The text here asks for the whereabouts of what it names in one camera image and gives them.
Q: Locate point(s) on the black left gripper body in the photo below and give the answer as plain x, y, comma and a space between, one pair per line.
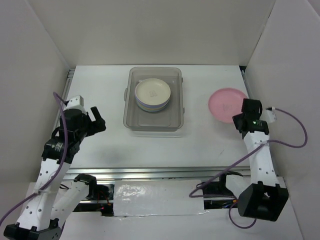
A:
87, 127

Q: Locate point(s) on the pink plastic plate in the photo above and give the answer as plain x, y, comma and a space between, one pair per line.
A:
225, 103

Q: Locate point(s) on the purple plate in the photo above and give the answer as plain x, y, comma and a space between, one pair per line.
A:
144, 105

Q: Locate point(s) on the cream plastic plate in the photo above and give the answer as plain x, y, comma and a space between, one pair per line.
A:
152, 92

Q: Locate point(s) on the blue plastic plate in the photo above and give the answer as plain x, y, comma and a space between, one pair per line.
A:
152, 110

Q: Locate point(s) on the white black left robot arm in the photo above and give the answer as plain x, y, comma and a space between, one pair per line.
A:
44, 216

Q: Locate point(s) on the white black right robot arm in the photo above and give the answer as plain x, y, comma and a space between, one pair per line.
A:
263, 198

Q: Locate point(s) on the clear plastic bin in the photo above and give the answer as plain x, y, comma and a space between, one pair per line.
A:
168, 119

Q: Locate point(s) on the white glossy cover panel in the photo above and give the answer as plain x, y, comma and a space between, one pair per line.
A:
156, 198

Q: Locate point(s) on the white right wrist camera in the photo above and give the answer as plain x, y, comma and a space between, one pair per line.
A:
270, 115

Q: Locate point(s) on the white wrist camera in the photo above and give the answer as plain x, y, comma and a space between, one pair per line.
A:
270, 115
76, 102

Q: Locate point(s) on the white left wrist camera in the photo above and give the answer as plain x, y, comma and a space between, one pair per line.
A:
76, 102

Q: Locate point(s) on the aluminium rail frame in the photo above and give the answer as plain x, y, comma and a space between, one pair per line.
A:
202, 147

